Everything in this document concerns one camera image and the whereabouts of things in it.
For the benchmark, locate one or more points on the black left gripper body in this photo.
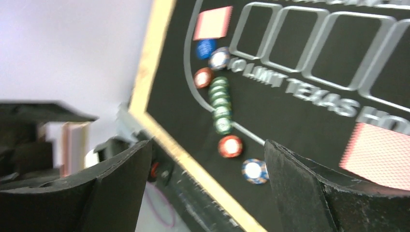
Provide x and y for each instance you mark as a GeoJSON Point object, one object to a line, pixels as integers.
{"type": "Point", "coordinates": [23, 145]}

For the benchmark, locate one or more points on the red playing card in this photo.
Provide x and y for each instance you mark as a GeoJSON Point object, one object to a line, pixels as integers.
{"type": "Point", "coordinates": [378, 155]}
{"type": "Point", "coordinates": [212, 24]}

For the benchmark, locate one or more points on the green chip row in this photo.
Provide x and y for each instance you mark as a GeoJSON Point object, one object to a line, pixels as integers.
{"type": "Point", "coordinates": [222, 108]}

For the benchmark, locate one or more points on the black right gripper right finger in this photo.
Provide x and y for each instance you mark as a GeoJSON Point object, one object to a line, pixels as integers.
{"type": "Point", "coordinates": [313, 198]}

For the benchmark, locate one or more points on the red playing card box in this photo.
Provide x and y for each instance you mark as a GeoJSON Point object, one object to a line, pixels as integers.
{"type": "Point", "coordinates": [74, 147]}

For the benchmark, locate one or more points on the blue small blind button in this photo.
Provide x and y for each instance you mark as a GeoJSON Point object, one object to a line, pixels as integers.
{"type": "Point", "coordinates": [205, 48]}

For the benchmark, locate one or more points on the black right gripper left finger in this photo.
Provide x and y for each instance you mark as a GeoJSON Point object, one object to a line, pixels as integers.
{"type": "Point", "coordinates": [105, 197]}

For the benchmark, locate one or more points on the blue poker chip stack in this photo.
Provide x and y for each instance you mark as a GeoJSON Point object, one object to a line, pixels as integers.
{"type": "Point", "coordinates": [255, 171]}

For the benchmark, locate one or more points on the red poker chip stack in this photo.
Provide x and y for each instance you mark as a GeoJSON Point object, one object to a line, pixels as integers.
{"type": "Point", "coordinates": [230, 146]}

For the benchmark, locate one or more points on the black poker felt mat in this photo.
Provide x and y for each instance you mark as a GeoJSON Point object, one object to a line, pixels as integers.
{"type": "Point", "coordinates": [301, 73]}

